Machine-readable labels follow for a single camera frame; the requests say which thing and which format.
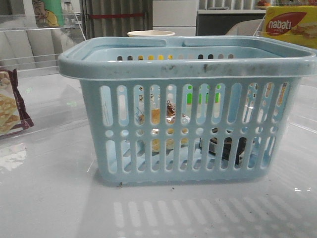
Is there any bagged bread bun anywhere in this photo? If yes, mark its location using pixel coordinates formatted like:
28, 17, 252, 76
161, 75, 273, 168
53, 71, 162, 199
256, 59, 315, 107
136, 100, 190, 153

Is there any dark tissue pack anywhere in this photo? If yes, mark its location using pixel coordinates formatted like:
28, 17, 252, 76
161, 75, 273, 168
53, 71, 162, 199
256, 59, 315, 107
209, 137, 247, 165

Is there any light blue plastic basket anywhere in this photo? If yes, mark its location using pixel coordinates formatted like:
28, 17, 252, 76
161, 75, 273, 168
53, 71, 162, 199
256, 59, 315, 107
58, 36, 317, 183

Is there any cream paper cup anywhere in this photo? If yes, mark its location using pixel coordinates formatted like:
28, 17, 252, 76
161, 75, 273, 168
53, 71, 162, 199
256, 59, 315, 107
127, 30, 175, 37

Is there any white cabinet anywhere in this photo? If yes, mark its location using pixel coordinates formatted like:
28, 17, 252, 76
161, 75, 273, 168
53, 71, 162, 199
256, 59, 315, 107
152, 0, 199, 36

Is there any brown cracker snack packet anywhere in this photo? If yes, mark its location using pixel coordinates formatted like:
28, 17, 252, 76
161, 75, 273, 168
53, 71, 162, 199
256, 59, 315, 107
0, 69, 34, 137

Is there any clear acrylic display shelf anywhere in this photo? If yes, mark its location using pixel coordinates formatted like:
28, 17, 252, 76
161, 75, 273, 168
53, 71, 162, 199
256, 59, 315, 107
0, 13, 85, 71

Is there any green cartoon snack bag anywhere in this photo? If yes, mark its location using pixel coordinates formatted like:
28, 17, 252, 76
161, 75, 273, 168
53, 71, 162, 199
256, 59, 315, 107
32, 0, 64, 28

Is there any yellow nabati wafer box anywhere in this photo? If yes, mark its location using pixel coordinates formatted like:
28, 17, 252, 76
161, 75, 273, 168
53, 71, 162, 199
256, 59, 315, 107
261, 5, 317, 49

